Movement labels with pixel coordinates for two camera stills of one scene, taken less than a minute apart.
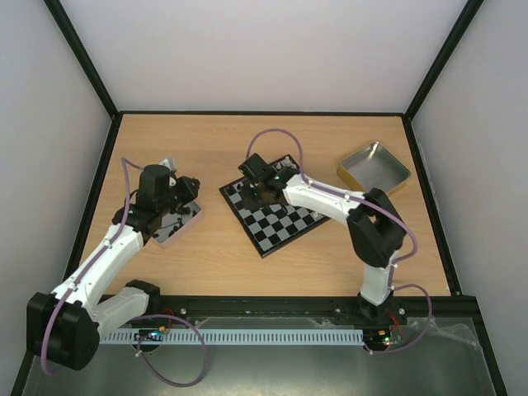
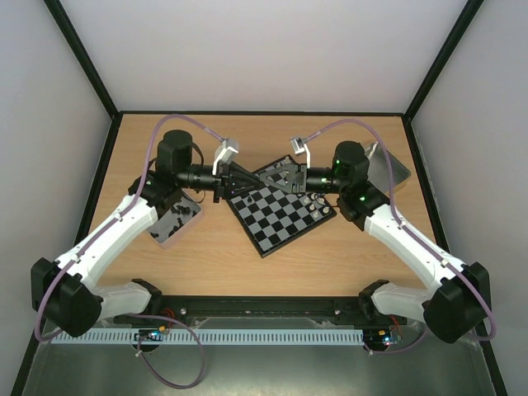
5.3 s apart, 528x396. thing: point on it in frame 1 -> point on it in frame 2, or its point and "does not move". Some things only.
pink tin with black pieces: (173, 223) does not move
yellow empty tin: (374, 167) does not move
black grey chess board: (270, 228) does not move
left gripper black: (190, 190) -> (225, 182)
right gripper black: (256, 194) -> (299, 178)
